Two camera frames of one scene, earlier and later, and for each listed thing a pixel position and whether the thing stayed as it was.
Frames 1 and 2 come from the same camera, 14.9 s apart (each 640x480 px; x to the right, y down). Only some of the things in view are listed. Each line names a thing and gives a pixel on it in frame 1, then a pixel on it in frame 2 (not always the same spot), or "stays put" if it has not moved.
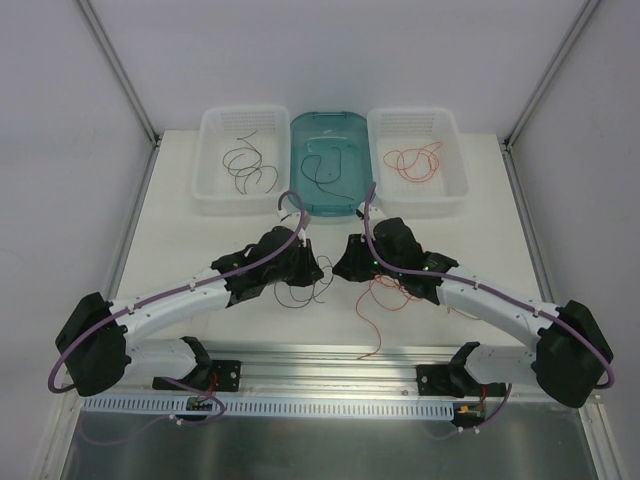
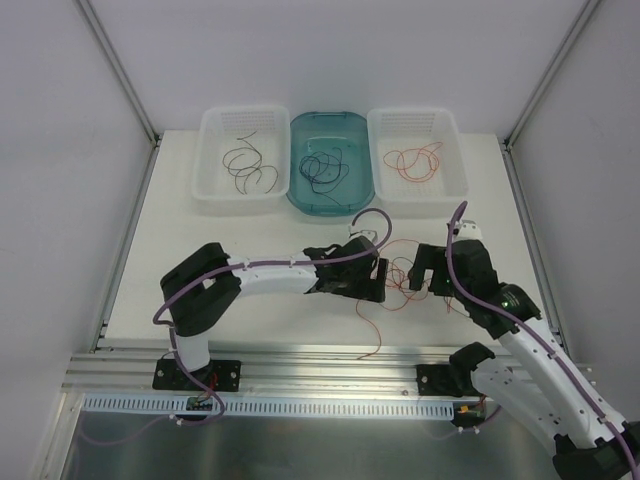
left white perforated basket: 243,161 stays put
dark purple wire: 309,300 → 323,170
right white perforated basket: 417,163 stays put
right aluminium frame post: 588,9 stays put
